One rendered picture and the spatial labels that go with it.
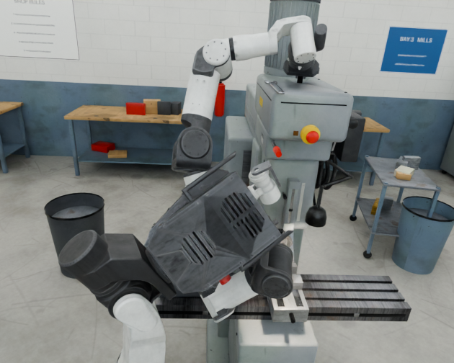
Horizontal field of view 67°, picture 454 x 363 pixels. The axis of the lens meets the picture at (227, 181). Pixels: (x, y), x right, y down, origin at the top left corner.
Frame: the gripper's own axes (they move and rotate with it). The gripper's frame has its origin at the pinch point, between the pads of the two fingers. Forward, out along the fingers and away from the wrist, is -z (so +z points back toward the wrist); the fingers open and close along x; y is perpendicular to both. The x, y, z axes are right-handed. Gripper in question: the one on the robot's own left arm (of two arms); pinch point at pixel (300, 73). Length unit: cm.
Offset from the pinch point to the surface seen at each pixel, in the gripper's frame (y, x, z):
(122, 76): 126, -280, -338
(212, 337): -135, -35, -111
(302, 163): -31.3, 5.3, -9.3
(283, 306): -89, 6, -31
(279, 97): -16.8, -4.5, 18.1
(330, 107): -16.6, 11.3, 13.0
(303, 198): -43.5, 7.8, -17.1
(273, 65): 8.2, -12.1, -13.7
